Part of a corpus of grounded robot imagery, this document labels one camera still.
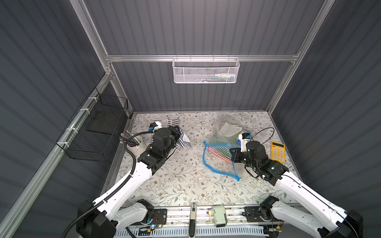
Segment green white striped tank top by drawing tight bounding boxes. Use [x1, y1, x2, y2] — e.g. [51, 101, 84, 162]
[206, 122, 251, 159]

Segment clear vacuum bag blue zipper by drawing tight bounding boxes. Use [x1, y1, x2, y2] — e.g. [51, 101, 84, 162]
[202, 110, 268, 182]

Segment black white striped tank top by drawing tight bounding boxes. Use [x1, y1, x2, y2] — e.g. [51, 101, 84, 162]
[161, 119, 180, 128]

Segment navy white striped tank top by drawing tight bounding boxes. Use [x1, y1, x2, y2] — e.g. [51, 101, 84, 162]
[177, 128, 192, 148]

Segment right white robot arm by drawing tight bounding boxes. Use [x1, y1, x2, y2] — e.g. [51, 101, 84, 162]
[229, 141, 364, 238]

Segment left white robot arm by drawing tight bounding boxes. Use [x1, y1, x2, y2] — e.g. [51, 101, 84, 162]
[61, 126, 181, 238]

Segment red white striped tank top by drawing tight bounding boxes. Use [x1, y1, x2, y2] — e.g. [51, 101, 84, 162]
[207, 147, 232, 164]

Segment yellow calculator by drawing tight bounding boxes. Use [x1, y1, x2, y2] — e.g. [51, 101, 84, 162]
[270, 141, 286, 163]

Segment white mug pen holder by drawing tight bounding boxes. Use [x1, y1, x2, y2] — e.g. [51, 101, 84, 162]
[128, 135, 147, 157]

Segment pens in mug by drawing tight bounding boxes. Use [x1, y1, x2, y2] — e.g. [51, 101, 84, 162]
[119, 133, 137, 147]

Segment pale green box device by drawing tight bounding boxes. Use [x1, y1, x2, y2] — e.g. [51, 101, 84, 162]
[208, 204, 228, 228]

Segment black white handheld tool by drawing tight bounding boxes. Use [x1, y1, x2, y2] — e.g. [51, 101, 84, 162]
[188, 202, 197, 238]

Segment markers in white basket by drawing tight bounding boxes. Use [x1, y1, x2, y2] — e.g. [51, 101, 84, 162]
[195, 73, 237, 83]

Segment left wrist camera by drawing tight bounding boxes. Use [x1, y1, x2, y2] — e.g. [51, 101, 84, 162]
[148, 121, 162, 131]

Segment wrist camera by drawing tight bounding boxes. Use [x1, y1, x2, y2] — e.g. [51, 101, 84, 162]
[148, 121, 162, 131]
[237, 132, 251, 152]

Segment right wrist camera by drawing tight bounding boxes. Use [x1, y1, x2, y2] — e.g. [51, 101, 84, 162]
[237, 132, 251, 152]

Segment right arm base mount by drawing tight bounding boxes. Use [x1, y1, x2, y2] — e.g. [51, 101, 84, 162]
[241, 206, 284, 224]

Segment white wire mesh basket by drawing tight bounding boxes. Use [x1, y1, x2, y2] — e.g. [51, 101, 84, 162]
[172, 57, 240, 84]

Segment black wire mesh basket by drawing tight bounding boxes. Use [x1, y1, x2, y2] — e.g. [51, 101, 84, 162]
[56, 90, 129, 162]

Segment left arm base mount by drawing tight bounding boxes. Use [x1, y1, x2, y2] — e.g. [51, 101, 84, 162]
[132, 208, 168, 226]

